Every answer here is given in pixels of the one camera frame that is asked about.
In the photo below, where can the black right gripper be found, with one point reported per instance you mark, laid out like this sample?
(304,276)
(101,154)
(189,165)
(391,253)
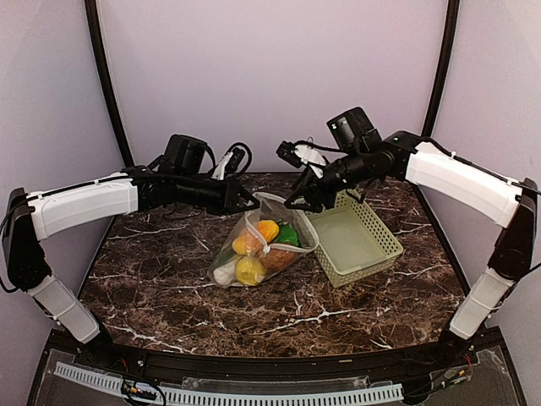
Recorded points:
(309,188)

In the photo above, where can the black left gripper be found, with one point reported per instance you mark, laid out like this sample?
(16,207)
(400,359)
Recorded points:
(230,198)

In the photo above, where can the green bok choy toy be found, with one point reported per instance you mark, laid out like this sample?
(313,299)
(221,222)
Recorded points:
(287,235)

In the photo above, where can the clear zip top bag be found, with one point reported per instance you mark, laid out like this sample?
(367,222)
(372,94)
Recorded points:
(272,207)

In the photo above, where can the brown potato toy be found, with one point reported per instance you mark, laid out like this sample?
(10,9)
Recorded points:
(277,260)

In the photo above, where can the yellow round bun toy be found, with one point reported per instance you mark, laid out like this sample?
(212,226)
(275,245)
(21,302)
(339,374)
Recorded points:
(249,271)

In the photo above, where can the beige plastic basket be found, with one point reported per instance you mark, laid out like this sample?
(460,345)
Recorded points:
(354,242)

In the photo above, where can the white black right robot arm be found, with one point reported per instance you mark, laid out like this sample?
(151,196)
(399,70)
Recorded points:
(511,205)

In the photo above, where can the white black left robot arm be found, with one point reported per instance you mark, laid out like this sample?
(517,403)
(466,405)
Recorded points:
(33,218)

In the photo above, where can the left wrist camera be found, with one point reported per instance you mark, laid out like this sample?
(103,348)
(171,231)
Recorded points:
(234,163)

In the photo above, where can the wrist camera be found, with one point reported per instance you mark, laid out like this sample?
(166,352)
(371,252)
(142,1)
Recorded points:
(301,154)
(234,163)

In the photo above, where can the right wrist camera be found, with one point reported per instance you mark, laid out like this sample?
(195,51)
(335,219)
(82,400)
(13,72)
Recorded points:
(301,154)

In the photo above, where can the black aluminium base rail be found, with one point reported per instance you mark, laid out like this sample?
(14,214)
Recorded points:
(488,355)

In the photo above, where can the grey slotted cable duct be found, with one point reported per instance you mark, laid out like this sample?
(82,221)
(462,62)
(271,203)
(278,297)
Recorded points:
(222,396)

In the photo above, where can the right black frame post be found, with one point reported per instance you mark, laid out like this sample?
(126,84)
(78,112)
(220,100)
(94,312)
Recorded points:
(442,68)

